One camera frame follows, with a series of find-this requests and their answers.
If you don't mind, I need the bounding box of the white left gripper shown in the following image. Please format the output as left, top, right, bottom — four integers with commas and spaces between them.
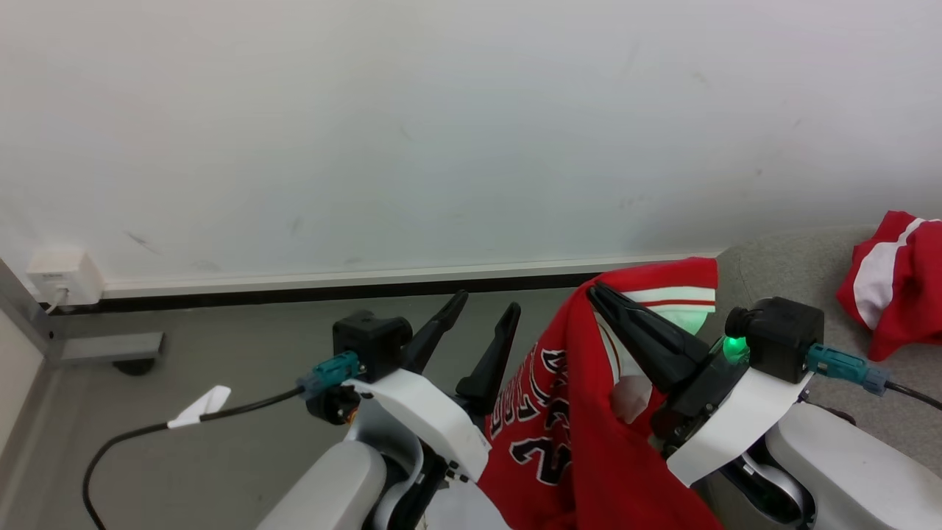
305, 289, 522, 483

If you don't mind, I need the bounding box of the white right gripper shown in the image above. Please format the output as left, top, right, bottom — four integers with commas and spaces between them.
587, 282, 815, 488

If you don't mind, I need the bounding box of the red jersey black lettering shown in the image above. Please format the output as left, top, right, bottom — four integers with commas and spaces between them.
477, 257, 726, 530

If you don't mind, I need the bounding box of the red shorts white stripe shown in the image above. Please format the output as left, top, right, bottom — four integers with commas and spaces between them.
836, 211, 942, 362

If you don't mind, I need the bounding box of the grey fabric sofa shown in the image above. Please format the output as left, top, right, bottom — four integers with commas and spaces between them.
692, 225, 942, 479

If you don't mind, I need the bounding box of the white baseboard strip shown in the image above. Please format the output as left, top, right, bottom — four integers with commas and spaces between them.
100, 250, 726, 301

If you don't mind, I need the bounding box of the beige partition panel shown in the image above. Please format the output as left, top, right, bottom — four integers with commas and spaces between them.
0, 309, 46, 457

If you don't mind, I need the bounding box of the teal left cable connector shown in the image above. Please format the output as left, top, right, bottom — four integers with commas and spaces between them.
297, 351, 363, 397

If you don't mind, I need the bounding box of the teal cable connector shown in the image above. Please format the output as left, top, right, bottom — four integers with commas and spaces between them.
297, 351, 363, 397
805, 343, 891, 397

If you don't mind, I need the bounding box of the teal right cable connector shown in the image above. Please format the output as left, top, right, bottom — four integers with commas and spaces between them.
805, 343, 891, 397

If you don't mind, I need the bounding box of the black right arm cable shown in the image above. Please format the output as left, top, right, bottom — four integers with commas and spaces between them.
883, 378, 942, 411

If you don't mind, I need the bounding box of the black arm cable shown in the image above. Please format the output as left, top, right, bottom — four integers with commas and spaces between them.
82, 386, 307, 530
883, 378, 942, 411

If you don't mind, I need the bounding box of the white cable tag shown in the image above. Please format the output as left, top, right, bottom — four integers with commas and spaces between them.
167, 384, 232, 430

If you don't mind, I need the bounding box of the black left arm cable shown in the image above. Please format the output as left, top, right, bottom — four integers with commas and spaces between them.
82, 386, 307, 530

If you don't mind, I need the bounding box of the grey metal frame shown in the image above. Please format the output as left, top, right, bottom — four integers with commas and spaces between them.
0, 258, 166, 367

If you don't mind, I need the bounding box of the white wall outlet box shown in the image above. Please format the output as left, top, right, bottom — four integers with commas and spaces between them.
25, 247, 106, 307

